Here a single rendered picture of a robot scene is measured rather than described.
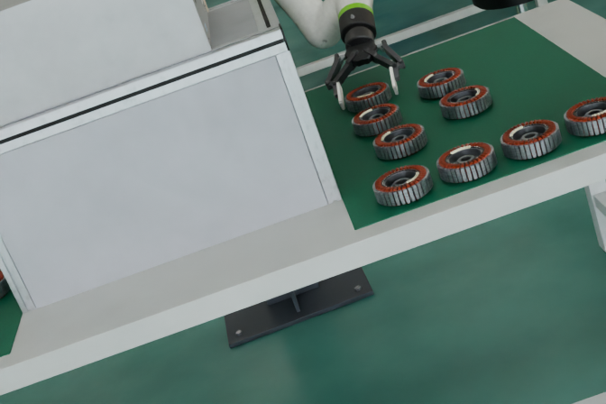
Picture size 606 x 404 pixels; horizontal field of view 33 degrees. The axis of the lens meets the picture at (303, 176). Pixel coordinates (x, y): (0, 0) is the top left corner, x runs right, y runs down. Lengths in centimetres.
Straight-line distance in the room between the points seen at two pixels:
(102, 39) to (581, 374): 143
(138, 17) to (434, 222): 66
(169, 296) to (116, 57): 46
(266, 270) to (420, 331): 117
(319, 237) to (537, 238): 146
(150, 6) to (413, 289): 156
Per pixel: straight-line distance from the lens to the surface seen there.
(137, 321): 192
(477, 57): 263
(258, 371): 310
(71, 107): 199
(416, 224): 188
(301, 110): 200
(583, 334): 281
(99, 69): 199
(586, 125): 200
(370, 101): 247
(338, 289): 333
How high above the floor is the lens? 155
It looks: 21 degrees down
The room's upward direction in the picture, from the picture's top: 20 degrees counter-clockwise
